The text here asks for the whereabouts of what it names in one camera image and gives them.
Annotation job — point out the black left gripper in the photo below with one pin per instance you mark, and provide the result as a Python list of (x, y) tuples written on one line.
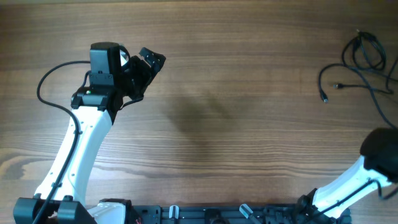
[(145, 72)]

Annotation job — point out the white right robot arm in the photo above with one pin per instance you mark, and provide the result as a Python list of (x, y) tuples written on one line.
[(375, 169)]

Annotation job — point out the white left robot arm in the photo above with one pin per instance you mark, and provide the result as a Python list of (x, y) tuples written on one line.
[(115, 80)]

